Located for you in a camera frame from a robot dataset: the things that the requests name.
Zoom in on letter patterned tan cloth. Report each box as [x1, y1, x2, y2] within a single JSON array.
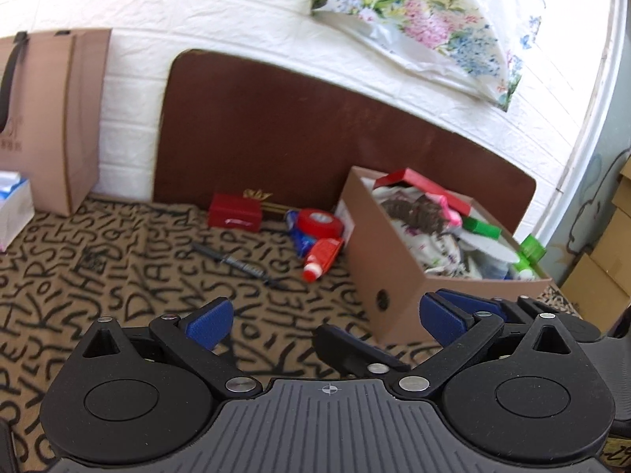
[[0, 193, 583, 473]]

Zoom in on black pen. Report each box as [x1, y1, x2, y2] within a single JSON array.
[[191, 242, 287, 291]]

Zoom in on brown cardboard storage box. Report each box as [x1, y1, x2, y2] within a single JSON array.
[[338, 167, 553, 345]]

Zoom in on dark brown hair claw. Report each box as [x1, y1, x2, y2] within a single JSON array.
[[381, 196, 449, 234]]

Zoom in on green plastic item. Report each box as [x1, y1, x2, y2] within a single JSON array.
[[458, 217, 547, 281]]

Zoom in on small red gift box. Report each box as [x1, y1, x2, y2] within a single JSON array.
[[207, 193, 262, 233]]

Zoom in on stacked cardboard boxes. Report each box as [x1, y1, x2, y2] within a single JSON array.
[[562, 161, 631, 332]]

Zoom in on blue small packet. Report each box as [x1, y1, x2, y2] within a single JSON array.
[[284, 210, 317, 259]]

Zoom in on red white tube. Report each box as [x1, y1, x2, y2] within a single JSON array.
[[302, 238, 344, 283]]

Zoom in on gold crown hair clip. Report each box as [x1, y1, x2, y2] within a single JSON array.
[[243, 189, 273, 202]]

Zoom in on red blue flat box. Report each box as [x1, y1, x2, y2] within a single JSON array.
[[373, 168, 472, 217]]

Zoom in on red tape roll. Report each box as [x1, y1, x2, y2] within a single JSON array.
[[296, 208, 344, 239]]

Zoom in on dark brown wooden board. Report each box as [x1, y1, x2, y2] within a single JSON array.
[[153, 49, 536, 231]]

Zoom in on white blue tissue box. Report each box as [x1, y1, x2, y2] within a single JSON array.
[[0, 171, 35, 253]]

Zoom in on pink paper shopping bag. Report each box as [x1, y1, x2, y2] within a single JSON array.
[[1, 28, 111, 216]]

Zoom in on floral plastic bag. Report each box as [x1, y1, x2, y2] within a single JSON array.
[[311, 0, 519, 110]]

